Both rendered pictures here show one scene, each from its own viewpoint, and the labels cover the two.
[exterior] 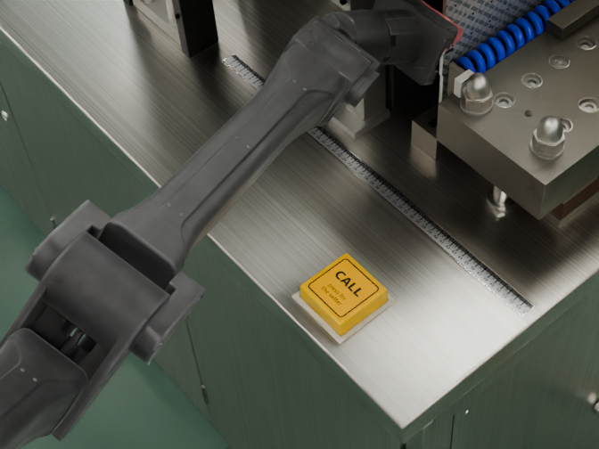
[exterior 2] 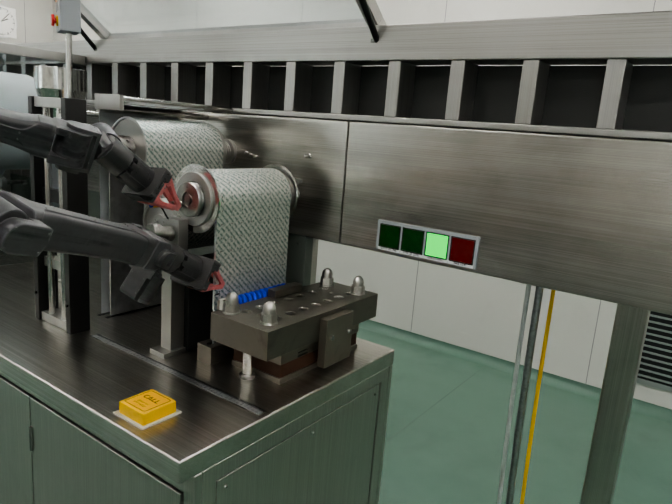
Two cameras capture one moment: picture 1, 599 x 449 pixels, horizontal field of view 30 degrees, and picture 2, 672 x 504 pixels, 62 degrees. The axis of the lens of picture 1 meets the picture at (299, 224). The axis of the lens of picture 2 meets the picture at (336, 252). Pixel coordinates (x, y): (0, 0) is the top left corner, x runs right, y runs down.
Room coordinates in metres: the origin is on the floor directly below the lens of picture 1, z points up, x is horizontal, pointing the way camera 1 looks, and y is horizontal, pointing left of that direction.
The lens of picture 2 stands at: (-0.28, -0.02, 1.41)
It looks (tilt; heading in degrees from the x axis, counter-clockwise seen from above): 12 degrees down; 340
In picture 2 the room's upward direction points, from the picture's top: 4 degrees clockwise
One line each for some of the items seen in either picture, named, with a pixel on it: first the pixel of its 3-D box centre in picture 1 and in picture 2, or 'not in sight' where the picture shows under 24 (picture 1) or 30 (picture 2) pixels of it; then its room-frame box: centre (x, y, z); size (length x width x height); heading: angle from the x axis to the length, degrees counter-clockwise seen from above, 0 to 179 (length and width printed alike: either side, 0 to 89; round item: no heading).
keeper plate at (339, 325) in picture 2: not in sight; (336, 338); (0.83, -0.44, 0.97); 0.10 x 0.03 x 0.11; 125
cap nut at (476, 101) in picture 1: (478, 90); (231, 302); (0.84, -0.21, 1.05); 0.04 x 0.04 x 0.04
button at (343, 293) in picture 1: (343, 293); (147, 406); (0.69, -0.04, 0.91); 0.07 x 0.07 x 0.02; 35
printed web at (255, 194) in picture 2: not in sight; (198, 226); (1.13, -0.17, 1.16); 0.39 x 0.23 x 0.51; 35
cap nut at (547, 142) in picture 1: (549, 133); (269, 312); (0.77, -0.27, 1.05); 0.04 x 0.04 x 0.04
